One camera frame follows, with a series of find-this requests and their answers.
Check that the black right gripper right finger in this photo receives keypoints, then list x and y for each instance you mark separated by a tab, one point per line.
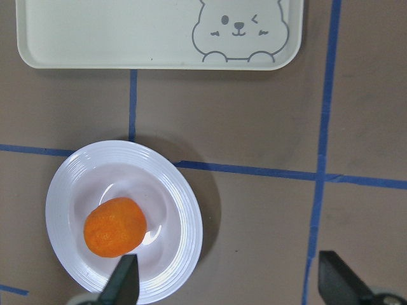
339	285

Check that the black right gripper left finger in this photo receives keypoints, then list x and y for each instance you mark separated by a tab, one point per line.
123	287

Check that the orange fruit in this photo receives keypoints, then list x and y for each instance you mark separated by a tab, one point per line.
115	228

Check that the white round plate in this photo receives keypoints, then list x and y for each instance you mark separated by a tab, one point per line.
110	169

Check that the cream tray with bear print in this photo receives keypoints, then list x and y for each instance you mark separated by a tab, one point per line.
192	35

